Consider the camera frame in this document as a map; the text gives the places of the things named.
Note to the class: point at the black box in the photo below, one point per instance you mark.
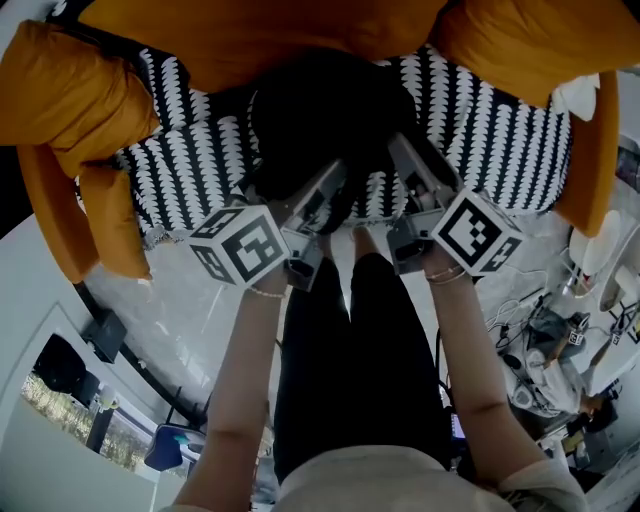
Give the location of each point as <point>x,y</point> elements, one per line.
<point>104,336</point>

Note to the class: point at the white round table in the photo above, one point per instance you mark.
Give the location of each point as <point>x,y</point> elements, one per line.
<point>620,280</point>

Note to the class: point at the white cloth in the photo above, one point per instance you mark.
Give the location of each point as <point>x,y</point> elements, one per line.
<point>575,97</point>

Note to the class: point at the person's foot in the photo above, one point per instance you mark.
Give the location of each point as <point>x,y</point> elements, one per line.
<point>364,242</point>
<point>326,247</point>

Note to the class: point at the person's left forearm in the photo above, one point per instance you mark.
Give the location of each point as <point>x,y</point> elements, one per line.
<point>240,375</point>

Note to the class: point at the person's right forearm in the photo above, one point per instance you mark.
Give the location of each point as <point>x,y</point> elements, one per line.
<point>465,360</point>

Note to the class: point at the orange sofa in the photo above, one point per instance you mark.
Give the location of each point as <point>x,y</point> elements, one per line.
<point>55,215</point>

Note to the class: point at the small orange cushion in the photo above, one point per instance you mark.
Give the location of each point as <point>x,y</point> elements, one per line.
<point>117,220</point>

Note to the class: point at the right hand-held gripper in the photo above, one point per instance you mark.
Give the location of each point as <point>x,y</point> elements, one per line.
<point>475,232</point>

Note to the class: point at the person's black trousers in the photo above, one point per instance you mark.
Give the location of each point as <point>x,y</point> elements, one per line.
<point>380,350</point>

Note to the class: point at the black cloth garment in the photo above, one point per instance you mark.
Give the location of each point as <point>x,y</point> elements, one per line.
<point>325,125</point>

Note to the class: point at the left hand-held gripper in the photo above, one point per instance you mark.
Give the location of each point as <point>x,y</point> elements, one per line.
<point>245,245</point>

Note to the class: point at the black office chair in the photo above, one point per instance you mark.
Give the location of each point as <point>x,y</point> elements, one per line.
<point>60,367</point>

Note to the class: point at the blue chair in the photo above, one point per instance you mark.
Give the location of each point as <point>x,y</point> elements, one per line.
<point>165,450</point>

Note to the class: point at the person's right foot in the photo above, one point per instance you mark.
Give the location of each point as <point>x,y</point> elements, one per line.
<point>364,242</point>

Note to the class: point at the person's left foot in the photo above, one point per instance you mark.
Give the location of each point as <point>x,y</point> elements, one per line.
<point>326,247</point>

